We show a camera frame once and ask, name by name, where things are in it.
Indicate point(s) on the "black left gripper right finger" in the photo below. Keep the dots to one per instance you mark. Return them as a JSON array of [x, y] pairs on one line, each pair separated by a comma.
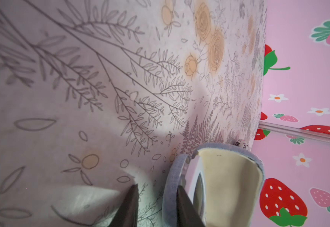
[[186, 214]]

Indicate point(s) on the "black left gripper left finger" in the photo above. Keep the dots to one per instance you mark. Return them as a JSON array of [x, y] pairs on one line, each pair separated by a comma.
[[127, 214]]

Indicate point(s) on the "blue fabric glasses case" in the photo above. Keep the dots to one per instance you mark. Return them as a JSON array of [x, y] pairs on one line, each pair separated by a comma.
[[222, 182]]

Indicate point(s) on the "newspaper print glasses case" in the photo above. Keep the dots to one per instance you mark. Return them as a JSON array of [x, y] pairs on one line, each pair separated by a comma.
[[242, 143]]

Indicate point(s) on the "aluminium corner post right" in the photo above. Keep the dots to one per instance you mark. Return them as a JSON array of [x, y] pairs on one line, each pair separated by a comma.
[[321, 137]]

